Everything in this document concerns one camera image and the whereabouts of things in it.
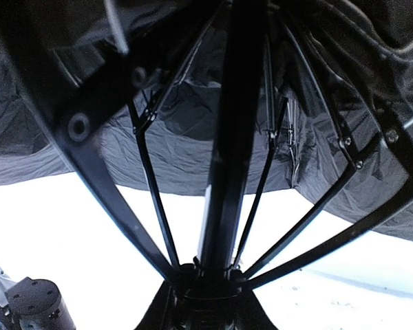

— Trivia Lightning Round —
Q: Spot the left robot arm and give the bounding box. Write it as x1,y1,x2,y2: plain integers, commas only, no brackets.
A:
0,267,76,329

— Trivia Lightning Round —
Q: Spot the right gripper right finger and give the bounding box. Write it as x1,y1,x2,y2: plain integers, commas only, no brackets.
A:
242,291,278,330

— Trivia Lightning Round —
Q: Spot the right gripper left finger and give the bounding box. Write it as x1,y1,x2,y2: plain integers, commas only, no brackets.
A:
135,281,174,330

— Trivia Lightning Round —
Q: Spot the cream and black umbrella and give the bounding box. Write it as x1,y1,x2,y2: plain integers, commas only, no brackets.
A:
0,0,413,330

